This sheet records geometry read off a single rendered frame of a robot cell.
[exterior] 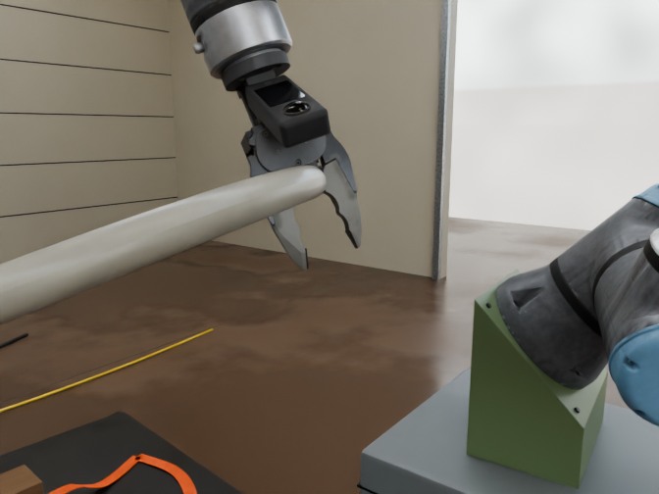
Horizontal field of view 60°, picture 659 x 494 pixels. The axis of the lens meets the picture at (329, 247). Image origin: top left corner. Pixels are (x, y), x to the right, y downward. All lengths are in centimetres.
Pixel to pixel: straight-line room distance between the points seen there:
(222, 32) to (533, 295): 55
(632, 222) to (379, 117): 477
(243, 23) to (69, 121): 624
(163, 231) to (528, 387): 62
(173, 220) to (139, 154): 690
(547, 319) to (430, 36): 459
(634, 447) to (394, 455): 37
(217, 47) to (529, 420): 63
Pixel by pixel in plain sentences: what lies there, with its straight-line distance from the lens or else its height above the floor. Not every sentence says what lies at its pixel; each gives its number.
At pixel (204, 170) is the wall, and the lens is 715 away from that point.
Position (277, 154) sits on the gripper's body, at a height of 130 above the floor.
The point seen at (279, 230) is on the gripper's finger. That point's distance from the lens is 57.
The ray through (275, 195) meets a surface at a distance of 40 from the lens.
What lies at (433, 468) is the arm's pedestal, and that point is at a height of 85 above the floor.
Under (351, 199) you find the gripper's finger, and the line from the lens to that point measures 59.
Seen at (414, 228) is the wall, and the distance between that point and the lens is 537.
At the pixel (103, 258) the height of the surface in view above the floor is 126.
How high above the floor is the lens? 132
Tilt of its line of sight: 11 degrees down
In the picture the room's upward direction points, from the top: straight up
